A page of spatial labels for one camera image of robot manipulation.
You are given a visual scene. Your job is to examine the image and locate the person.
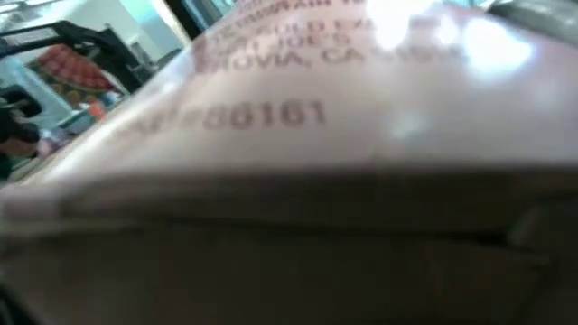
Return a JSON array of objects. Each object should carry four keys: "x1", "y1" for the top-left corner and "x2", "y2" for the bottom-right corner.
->
[{"x1": 0, "y1": 85, "x2": 44, "y2": 181}]

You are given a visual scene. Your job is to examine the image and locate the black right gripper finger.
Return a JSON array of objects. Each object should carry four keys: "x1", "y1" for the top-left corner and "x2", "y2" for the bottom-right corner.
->
[{"x1": 0, "y1": 286, "x2": 37, "y2": 325}]

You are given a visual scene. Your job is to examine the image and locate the pink strawberry yogurt cereal box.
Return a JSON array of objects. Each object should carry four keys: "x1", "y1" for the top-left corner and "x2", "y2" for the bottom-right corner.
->
[{"x1": 0, "y1": 0, "x2": 578, "y2": 325}]

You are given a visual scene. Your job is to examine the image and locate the red checked cloth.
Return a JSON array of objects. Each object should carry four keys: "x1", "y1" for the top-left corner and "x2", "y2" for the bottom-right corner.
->
[{"x1": 29, "y1": 43, "x2": 119, "y2": 94}]

